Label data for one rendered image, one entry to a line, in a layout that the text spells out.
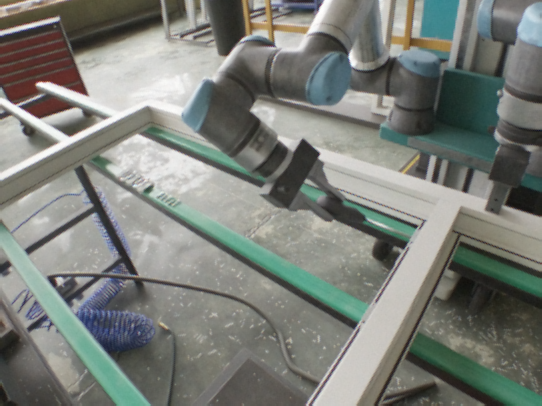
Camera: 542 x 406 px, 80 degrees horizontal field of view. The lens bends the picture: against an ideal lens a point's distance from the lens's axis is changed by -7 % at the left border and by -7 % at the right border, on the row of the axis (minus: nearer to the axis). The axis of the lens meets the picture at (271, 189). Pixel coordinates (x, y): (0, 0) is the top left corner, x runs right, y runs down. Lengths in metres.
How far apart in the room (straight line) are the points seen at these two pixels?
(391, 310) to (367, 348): 0.07
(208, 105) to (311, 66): 0.18
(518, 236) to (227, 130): 0.57
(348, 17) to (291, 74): 0.15
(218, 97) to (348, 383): 0.46
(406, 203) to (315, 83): 0.35
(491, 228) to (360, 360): 0.39
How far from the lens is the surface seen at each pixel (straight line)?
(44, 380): 1.08
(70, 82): 3.95
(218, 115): 0.59
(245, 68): 0.64
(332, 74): 0.58
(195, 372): 1.59
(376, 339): 0.53
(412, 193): 0.77
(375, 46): 1.30
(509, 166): 0.64
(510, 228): 0.76
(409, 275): 0.60
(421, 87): 1.34
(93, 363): 0.68
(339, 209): 0.70
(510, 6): 0.76
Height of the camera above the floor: 1.40
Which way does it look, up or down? 38 degrees down
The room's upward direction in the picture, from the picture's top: 7 degrees counter-clockwise
